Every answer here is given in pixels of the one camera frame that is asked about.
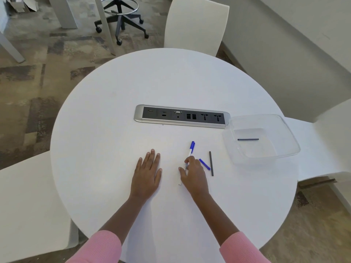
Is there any person's right hand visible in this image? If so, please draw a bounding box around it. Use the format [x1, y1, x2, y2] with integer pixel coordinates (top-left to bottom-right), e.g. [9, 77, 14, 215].
[178, 155, 210, 198]

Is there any person's left hand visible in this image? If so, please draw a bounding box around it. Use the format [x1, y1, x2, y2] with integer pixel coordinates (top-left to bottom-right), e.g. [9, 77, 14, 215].
[130, 148, 163, 202]

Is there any white and blue pen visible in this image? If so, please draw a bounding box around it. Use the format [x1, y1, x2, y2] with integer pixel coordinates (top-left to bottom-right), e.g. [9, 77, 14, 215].
[178, 141, 196, 187]

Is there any person's right forearm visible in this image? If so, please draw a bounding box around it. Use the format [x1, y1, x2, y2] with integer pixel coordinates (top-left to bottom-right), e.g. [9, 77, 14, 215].
[190, 190, 271, 263]

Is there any person's left forearm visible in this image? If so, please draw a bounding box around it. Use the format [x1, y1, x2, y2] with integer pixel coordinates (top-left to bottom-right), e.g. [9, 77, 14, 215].
[65, 195, 147, 263]

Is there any silver table socket panel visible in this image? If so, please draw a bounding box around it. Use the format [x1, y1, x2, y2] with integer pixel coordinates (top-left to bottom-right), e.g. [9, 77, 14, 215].
[134, 104, 231, 129]

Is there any clear plastic container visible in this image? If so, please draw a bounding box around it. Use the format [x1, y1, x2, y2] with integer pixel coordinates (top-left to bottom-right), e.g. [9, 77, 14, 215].
[222, 114, 301, 166]

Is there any white chair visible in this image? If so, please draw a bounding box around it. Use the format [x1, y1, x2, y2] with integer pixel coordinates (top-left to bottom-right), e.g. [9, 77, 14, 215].
[163, 0, 230, 57]
[0, 150, 80, 263]
[283, 98, 351, 184]

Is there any white desk leg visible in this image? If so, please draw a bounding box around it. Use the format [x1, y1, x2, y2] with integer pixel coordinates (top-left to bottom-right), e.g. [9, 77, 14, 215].
[48, 0, 79, 29]
[93, 0, 117, 56]
[0, 31, 26, 63]

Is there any black office chair base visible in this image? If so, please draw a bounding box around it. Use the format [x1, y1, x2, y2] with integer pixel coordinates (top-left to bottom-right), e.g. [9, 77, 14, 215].
[94, 0, 150, 46]

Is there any cardboard box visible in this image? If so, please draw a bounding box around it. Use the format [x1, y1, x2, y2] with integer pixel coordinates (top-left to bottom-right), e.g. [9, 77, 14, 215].
[5, 0, 39, 13]

